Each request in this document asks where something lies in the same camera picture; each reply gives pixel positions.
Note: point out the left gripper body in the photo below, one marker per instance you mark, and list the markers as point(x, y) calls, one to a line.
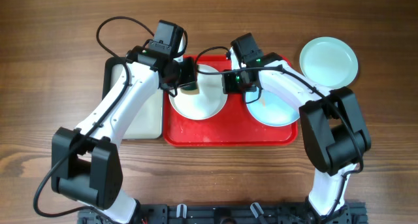
point(185, 72)

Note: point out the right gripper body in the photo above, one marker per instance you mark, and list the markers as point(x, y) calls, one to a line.
point(234, 82)

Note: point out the green yellow sponge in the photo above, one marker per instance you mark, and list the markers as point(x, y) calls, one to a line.
point(190, 89)

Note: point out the light blue plate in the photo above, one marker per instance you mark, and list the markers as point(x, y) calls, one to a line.
point(267, 108)

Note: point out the white plate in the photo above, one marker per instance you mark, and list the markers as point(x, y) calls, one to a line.
point(205, 101)

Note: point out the light green plate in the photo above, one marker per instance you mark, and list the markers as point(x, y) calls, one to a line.
point(329, 61)

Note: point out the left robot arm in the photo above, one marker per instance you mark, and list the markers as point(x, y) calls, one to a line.
point(85, 160)

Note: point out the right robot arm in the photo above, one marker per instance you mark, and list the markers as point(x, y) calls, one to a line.
point(333, 129)

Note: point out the red plastic tray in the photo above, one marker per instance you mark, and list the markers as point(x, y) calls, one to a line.
point(233, 125)

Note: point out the black water tray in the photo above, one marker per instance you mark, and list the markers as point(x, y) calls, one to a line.
point(147, 124)

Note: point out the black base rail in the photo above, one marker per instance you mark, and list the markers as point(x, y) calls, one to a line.
point(286, 212)

